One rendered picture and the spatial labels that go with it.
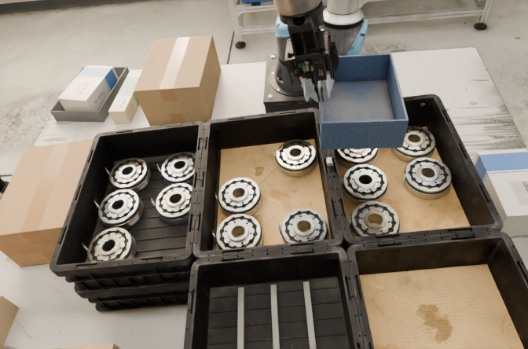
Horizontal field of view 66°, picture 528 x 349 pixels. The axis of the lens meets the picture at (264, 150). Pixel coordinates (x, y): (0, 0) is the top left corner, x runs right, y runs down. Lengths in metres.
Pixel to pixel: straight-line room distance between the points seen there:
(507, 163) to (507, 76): 1.67
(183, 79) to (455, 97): 0.89
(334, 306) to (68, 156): 0.82
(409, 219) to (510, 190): 0.28
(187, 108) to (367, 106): 0.71
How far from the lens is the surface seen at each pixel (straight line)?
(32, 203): 1.21
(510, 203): 1.12
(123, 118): 1.53
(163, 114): 1.43
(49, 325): 1.19
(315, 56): 0.67
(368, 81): 0.92
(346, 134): 0.75
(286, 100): 1.29
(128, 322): 1.10
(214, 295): 0.91
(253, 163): 1.08
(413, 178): 1.01
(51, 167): 1.27
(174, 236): 1.00
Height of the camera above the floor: 1.64
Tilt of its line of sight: 47 degrees down
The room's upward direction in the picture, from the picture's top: 11 degrees counter-clockwise
